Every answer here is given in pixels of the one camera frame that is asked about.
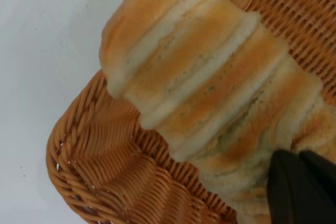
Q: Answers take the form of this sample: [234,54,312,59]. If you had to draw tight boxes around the orange woven wicker basket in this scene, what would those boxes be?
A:
[46,0,336,224]

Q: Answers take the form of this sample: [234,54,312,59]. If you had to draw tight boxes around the striped long bread roll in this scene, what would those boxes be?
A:
[99,0,336,224]

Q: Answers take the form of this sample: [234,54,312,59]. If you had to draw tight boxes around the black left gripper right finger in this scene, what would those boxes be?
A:
[300,150,336,194]

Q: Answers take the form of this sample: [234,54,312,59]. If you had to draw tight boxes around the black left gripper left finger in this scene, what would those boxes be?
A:
[266,149,336,224]

